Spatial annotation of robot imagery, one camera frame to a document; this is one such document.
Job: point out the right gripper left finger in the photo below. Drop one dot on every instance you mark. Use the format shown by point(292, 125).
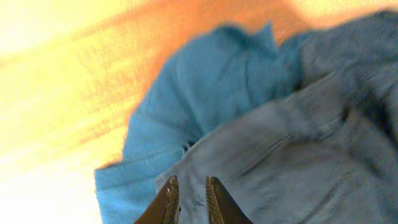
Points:
point(165, 208)

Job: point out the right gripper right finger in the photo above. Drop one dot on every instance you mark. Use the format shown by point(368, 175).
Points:
point(221, 207)

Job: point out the navy blue shorts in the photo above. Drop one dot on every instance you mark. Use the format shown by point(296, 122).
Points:
point(325, 154)

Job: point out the blue t-shirt pile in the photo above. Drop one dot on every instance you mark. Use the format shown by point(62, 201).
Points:
point(213, 79)

